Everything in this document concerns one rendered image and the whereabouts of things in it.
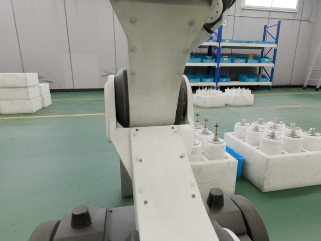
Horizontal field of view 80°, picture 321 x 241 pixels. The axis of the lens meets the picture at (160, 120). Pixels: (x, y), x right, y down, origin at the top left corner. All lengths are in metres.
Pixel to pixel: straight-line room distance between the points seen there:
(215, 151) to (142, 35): 0.69
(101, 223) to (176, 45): 0.43
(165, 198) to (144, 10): 0.28
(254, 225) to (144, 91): 0.45
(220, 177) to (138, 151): 0.62
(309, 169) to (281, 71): 6.91
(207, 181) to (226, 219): 0.37
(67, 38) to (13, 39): 1.30
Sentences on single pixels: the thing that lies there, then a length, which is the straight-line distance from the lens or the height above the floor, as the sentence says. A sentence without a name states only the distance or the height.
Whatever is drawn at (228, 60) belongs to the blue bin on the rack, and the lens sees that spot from 6.00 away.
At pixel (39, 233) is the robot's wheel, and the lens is 0.59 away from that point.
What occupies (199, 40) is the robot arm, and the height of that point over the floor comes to 0.66.
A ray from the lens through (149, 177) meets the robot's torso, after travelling 0.33.
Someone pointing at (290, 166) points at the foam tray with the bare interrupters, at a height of 0.12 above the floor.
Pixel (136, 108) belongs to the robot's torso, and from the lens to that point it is 0.40.
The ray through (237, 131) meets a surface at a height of 0.21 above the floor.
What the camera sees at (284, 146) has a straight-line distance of 1.16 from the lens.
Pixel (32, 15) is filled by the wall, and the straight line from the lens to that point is 6.39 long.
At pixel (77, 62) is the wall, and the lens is 6.00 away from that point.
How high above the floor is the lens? 0.57
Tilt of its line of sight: 14 degrees down
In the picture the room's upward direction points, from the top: straight up
